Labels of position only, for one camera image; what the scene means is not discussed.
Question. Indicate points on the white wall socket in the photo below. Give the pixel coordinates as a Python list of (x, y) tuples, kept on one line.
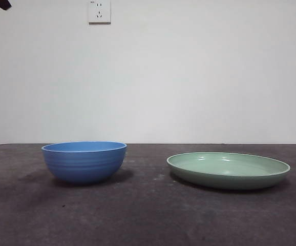
[(107, 11)]

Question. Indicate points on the green round plate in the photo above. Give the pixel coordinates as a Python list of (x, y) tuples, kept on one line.
[(227, 179)]

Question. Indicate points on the blue ribbed bowl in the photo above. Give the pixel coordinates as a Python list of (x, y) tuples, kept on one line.
[(84, 166)]

